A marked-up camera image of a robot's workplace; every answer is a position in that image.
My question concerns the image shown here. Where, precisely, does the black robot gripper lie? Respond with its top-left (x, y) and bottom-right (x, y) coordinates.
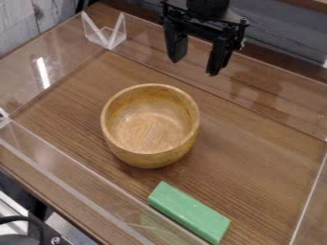
top-left (161, 0), bottom-right (249, 77)

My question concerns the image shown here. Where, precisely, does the green rectangular block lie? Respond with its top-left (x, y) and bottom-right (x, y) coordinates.
top-left (148, 181), bottom-right (231, 245)

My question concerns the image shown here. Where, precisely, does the brown wooden bowl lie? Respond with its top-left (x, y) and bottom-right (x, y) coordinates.
top-left (101, 83), bottom-right (199, 168)

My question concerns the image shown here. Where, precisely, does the clear acrylic corner bracket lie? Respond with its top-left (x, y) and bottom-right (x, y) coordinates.
top-left (80, 12), bottom-right (127, 50)

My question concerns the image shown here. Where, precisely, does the clear acrylic tray wall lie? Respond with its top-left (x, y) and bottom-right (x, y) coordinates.
top-left (0, 5), bottom-right (327, 245)

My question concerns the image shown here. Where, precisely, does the black metal table bracket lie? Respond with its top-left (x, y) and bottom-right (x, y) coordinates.
top-left (26, 212), bottom-right (73, 245)

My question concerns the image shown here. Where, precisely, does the black cable under table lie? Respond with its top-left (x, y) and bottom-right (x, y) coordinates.
top-left (0, 215), bottom-right (45, 245)

